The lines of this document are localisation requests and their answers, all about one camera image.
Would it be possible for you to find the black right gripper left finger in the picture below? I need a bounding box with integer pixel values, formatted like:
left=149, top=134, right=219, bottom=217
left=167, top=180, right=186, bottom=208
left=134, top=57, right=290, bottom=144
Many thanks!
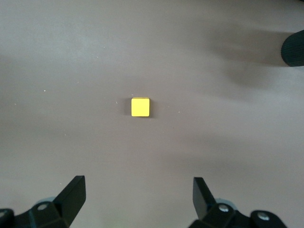
left=14, top=175, right=86, bottom=228

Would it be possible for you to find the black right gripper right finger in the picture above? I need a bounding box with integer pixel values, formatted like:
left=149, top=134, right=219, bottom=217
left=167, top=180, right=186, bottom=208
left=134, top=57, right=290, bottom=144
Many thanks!
left=189, top=177, right=253, bottom=228

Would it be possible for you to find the yellow wooden block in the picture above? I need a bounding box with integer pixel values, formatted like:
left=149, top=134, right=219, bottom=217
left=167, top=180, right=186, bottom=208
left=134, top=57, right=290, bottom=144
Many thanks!
left=131, top=96, right=151, bottom=118

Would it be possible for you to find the black ribbed foam cylinder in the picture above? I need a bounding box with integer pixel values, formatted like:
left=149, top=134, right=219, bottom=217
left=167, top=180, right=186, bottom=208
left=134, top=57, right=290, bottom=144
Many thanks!
left=281, top=29, right=304, bottom=67

